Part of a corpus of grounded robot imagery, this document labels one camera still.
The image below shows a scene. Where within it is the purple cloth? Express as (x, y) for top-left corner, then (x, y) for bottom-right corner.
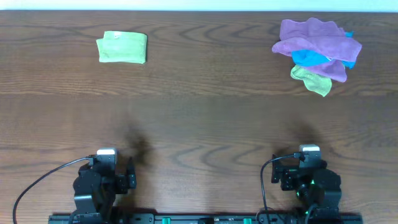
(306, 60), (347, 83)
(272, 17), (362, 62)

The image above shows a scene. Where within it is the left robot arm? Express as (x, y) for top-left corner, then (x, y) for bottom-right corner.
(68, 155), (137, 223)

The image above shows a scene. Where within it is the black cable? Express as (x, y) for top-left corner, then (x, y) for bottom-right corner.
(12, 157), (94, 224)
(259, 153), (301, 222)

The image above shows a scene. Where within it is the folded green cloth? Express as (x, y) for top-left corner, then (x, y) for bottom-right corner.
(96, 31), (147, 64)

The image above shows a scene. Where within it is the crumpled green cloth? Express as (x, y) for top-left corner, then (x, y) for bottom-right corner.
(290, 65), (332, 97)

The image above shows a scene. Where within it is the left black cable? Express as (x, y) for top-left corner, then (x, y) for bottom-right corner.
(12, 157), (94, 224)

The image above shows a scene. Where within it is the right black cable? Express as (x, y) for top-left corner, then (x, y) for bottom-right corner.
(259, 153), (301, 222)

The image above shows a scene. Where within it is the blue cloth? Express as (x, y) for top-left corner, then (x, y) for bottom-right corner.
(292, 31), (356, 69)

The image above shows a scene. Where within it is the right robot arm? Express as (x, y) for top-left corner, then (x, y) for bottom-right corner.
(271, 152), (342, 223)

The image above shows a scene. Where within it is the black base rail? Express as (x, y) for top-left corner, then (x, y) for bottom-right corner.
(48, 213), (363, 224)

